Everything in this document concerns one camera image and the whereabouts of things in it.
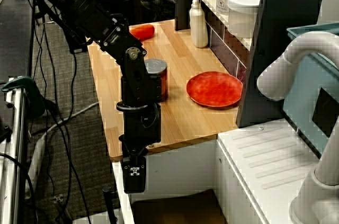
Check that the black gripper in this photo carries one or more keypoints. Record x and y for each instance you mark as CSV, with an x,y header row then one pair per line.
x,y
143,126

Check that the white toy sink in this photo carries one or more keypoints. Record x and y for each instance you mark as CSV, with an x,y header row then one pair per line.
x,y
265,150

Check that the dark toy kitchen shelf unit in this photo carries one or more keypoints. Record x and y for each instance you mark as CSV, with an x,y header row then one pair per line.
x,y
286,49

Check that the orange can with grey lid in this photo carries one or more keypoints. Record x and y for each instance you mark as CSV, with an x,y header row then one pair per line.
x,y
160,75

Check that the silver metal frame rail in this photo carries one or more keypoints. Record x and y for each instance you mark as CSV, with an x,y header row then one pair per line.
x,y
16,128

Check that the small clear white-lid container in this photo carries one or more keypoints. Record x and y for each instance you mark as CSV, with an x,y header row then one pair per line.
x,y
243,17

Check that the dark grey desk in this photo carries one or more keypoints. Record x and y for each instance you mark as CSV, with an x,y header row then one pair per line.
x,y
13,36

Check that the white toy detergent bottle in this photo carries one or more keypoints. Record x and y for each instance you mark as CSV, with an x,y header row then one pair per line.
x,y
198,28

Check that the teal plastic bin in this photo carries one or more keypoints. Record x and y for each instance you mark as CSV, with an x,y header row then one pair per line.
x,y
299,97

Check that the black metal post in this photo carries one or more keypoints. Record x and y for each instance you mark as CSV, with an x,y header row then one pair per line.
x,y
108,202

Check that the grey toy faucet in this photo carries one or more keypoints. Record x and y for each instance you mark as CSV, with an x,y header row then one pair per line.
x,y
304,46

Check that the orange toy sausage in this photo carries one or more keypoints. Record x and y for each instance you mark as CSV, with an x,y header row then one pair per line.
x,y
144,31

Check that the small metal bracket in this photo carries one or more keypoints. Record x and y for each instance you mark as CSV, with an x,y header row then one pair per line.
x,y
58,198

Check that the red round plate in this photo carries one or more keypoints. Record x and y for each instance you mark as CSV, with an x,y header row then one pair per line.
x,y
214,89

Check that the black WidowX robot arm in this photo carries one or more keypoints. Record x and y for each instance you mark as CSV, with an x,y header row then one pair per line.
x,y
87,9

